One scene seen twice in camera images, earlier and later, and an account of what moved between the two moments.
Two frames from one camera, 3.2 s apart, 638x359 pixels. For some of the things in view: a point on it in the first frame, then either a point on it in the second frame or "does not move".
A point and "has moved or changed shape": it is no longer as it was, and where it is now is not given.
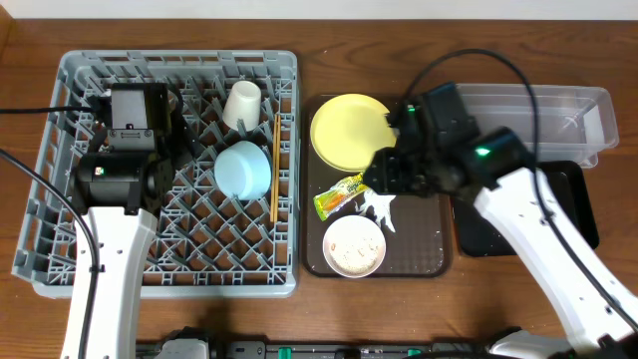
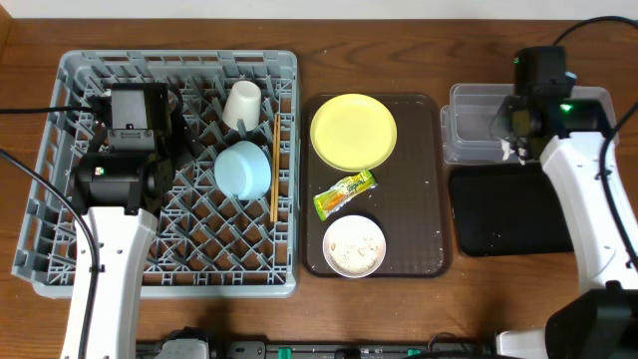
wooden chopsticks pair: [275, 179] does not move
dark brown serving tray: [421, 244] does not move
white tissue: [381, 206] has moved or changed shape
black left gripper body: [175, 121] does not move
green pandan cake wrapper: [328, 199] does not move
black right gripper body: [420, 173] -> [507, 127]
